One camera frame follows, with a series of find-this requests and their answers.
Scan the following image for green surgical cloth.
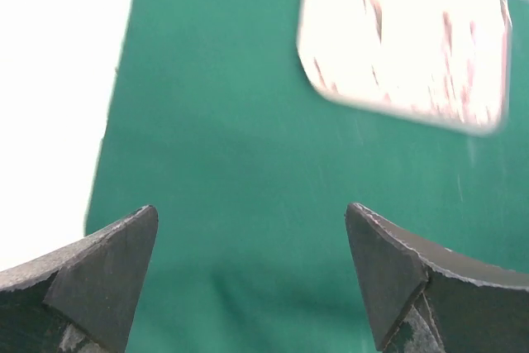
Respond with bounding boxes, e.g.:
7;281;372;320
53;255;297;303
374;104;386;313
87;0;528;352

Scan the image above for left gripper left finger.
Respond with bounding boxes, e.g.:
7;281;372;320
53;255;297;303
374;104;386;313
1;205;158;352

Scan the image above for steel instrument tray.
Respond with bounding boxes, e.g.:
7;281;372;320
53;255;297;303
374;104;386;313
297;0;512;135

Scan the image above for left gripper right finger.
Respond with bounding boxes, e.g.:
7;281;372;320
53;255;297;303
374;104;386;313
346;203;528;353

